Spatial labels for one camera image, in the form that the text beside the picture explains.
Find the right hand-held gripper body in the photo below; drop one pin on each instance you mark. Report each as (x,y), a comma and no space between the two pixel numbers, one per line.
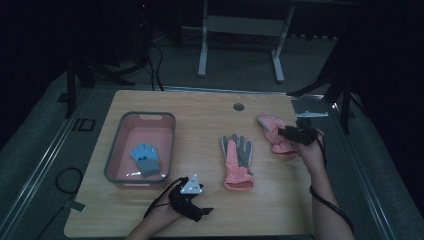
(305,130)

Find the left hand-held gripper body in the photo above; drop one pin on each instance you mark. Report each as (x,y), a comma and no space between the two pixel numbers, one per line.
(186,200)

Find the pink padded glove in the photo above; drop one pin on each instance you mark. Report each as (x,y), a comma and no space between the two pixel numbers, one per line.
(275,136)

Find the pink glove with grey palm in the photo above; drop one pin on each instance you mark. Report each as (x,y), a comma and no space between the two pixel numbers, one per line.
(238,163)

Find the blue knit glove dark dots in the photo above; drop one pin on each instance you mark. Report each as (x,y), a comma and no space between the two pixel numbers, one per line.
(146,160)

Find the pink basin with grey rim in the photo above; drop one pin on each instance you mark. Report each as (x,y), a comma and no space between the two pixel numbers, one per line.
(143,150)

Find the person's left hand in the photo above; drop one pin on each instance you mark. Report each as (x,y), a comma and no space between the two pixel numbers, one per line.
(163,211)

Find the person's right hand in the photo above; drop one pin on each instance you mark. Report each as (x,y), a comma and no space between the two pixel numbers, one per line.
(311,156)

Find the grey round table grommet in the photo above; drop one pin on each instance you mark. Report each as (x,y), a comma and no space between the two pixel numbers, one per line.
(238,107)

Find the black stand with angled legs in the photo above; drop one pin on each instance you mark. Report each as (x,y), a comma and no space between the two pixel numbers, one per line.
(340,90)
(85,76)

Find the grey tape piece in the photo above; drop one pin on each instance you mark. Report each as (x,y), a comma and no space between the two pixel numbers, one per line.
(75,206)

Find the black equipment tower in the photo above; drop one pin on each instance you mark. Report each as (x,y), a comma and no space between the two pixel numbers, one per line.
(143,33)

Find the white metal desk frame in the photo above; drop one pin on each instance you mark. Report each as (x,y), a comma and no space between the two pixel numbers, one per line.
(245,26)

